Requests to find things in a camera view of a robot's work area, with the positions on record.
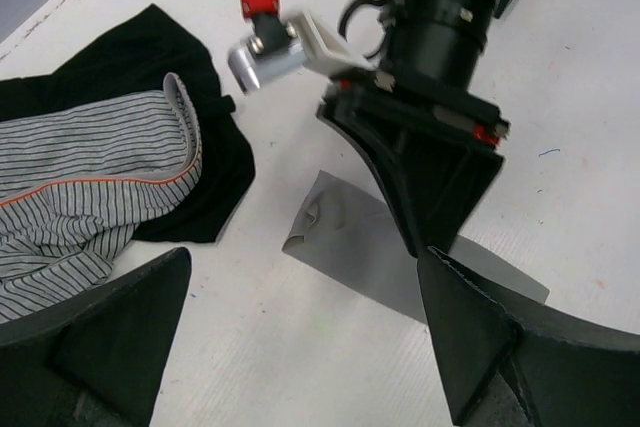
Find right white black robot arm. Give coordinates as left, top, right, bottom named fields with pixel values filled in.
left=317, top=0, right=510, bottom=256

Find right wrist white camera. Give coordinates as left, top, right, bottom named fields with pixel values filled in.
left=227, top=11, right=373, bottom=95

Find black underwear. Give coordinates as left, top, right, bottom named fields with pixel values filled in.
left=0, top=3, right=257, bottom=244

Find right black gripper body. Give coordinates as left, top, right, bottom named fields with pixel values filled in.
left=317, top=74, right=511, bottom=157

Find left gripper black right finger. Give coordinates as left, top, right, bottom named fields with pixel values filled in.
left=417, top=249, right=639, bottom=426

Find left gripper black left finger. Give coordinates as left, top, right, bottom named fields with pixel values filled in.
left=1, top=247, right=192, bottom=426

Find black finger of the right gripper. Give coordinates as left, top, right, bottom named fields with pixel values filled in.
left=394, top=129, right=504, bottom=252
left=316, top=111, right=418, bottom=257

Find striped grey underwear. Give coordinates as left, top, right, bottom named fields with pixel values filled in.
left=1, top=73, right=202, bottom=322

